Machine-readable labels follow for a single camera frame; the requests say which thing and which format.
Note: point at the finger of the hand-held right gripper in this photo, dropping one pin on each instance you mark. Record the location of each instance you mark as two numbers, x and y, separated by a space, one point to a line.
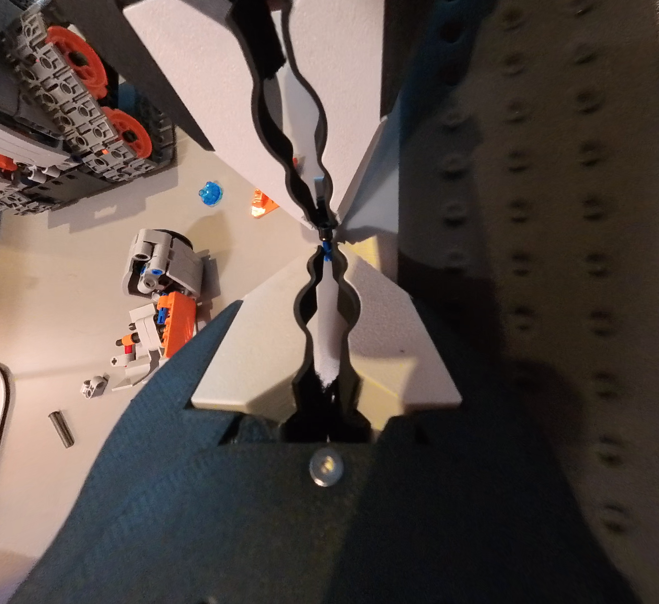
195 58
350 48

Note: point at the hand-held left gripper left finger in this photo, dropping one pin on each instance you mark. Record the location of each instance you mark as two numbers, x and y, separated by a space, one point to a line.
252 357

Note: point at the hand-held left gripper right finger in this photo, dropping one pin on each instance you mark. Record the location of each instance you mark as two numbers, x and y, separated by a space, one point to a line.
401 357

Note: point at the blue brick pin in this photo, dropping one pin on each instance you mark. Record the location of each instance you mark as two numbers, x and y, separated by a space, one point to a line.
327 250

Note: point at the black brick connector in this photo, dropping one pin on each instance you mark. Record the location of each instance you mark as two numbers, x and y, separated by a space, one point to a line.
324 228

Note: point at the grey orange tracked toy robot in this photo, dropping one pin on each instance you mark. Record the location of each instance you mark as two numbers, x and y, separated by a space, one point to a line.
62 100

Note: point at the small grey orange brick assembly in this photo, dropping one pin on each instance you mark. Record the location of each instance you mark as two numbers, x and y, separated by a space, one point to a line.
170 264

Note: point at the blue transparent round stud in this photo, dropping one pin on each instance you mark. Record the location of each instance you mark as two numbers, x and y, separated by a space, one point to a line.
211 194

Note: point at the orange curved brick piece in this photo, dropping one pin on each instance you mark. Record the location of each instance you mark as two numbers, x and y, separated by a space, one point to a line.
262 205

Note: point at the pale grey brick connector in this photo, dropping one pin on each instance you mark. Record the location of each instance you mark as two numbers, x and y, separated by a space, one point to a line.
94 385

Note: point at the black axle rod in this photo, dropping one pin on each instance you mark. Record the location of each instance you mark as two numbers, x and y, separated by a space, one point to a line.
62 428

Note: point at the black perforated board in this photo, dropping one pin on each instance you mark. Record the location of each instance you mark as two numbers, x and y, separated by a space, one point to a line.
540 151

